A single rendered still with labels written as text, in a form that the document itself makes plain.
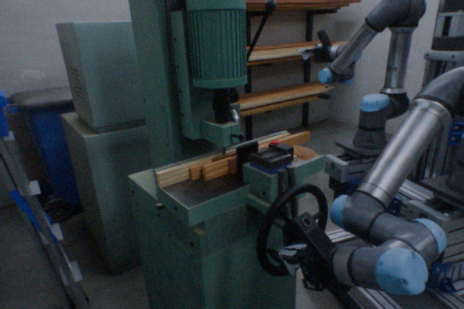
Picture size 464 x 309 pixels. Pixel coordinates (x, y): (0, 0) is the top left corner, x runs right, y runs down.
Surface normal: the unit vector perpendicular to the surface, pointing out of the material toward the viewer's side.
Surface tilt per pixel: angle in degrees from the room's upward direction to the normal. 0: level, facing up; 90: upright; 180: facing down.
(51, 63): 90
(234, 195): 90
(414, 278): 61
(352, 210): 44
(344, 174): 90
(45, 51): 90
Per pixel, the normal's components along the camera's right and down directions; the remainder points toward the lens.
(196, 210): 0.62, 0.27
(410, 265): 0.47, -0.19
